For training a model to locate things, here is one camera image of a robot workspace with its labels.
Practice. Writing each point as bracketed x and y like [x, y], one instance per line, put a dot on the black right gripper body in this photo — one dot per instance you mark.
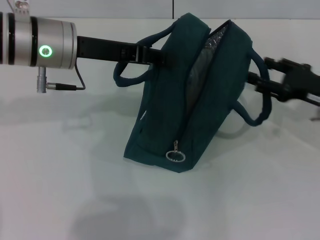
[302, 82]

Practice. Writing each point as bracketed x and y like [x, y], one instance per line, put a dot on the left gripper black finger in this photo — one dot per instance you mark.
[162, 57]

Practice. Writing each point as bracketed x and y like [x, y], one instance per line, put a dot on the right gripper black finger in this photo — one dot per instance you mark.
[275, 63]
[265, 83]

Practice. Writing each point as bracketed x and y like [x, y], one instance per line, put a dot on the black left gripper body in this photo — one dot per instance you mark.
[105, 48]

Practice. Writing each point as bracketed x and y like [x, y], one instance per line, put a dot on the dark teal fabric bag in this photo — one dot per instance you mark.
[165, 112]

